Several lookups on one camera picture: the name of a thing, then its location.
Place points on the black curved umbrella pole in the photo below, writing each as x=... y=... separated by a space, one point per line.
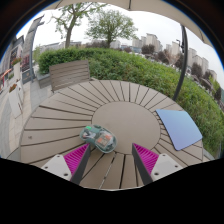
x=183 y=60

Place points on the blue mouse pad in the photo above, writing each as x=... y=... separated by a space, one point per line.
x=180 y=128

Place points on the slatted wooden chair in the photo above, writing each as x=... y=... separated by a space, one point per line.
x=69 y=75

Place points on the round leafy tree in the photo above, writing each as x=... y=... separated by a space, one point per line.
x=110 y=25

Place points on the transparent green computer mouse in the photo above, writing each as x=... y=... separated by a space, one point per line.
x=98 y=138

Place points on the beige umbrella canopy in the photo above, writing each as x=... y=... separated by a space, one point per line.
x=150 y=5

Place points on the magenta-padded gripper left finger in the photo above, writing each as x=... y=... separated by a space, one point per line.
x=76 y=159

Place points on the dark tall sign pillar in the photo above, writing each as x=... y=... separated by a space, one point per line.
x=30 y=46

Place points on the thin sparse tree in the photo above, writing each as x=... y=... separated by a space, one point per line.
x=70 y=25

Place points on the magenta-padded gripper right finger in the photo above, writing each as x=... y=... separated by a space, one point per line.
x=146 y=158

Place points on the green hedge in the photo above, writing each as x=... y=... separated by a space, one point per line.
x=140 y=66

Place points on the white flower planter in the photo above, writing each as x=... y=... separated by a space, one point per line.
x=15 y=101

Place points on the distant apartment buildings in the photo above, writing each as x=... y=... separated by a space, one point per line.
x=151 y=40

